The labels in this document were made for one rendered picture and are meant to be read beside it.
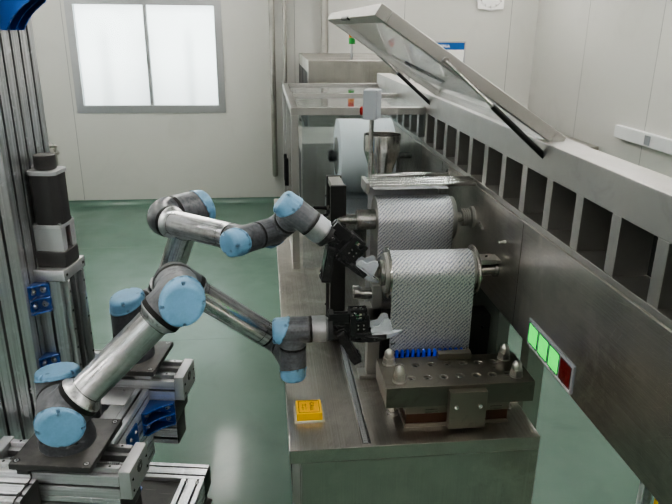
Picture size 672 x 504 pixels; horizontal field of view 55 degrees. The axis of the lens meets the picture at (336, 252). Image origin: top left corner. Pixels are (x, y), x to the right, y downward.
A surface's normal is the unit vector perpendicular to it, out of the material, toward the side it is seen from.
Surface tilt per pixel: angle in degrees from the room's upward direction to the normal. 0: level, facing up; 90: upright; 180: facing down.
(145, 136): 90
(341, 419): 0
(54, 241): 90
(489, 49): 90
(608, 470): 0
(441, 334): 90
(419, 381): 0
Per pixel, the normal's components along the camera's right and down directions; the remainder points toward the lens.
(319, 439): 0.01, -0.94
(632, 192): -0.99, 0.03
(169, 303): 0.46, 0.22
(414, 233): 0.11, 0.36
